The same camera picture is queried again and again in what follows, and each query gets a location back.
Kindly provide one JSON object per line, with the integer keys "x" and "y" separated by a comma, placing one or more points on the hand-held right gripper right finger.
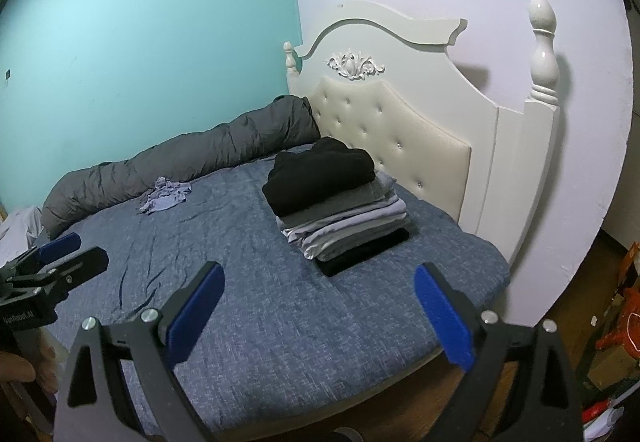
{"x": 445, "y": 317}

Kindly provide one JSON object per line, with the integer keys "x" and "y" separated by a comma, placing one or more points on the white blanket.
{"x": 20, "y": 227}

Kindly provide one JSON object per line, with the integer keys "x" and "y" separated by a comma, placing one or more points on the orange plastic stool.
{"x": 625, "y": 327}

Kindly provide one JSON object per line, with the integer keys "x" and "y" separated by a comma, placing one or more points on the light purple crumpled cloth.
{"x": 162, "y": 202}

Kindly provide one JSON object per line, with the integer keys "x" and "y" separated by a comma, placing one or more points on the cream tufted headboard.
{"x": 425, "y": 131}

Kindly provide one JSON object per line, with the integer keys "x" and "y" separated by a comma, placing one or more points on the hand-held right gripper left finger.
{"x": 195, "y": 312}

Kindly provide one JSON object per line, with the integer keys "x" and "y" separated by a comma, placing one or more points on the person's left hand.
{"x": 17, "y": 367}

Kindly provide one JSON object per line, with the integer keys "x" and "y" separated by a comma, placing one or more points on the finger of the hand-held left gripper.
{"x": 85, "y": 262}
{"x": 60, "y": 243}

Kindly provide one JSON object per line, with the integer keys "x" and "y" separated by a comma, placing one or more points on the grey rolled duvet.
{"x": 175, "y": 156}

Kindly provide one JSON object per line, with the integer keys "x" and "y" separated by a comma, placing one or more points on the white and grey cloth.
{"x": 345, "y": 232}

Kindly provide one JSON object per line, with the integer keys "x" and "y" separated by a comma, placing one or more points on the bed with blue patterned sheet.
{"x": 225, "y": 232}

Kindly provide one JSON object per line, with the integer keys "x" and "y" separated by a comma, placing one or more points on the cardboard box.
{"x": 607, "y": 367}

